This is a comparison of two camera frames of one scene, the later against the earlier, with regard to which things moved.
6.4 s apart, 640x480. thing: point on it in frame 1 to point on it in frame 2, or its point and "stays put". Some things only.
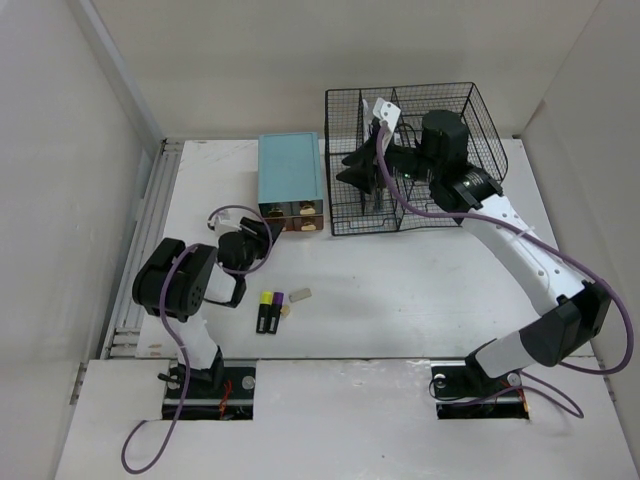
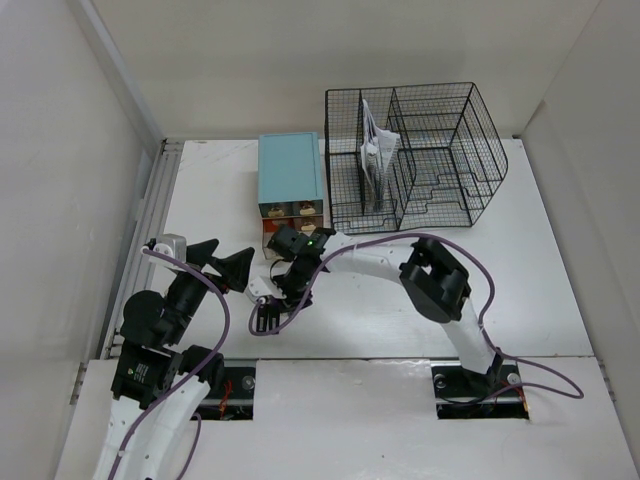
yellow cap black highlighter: [266, 301] stays put
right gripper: [363, 172] to [291, 301]
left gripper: [265, 231] to [233, 268]
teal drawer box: [290, 180] stays put
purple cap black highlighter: [275, 315] stays put
